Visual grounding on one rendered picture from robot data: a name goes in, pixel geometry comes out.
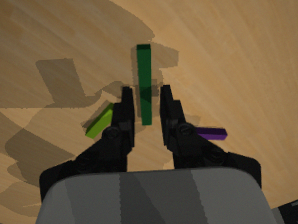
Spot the purple rod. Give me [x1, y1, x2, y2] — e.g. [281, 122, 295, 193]
[196, 127, 228, 140]

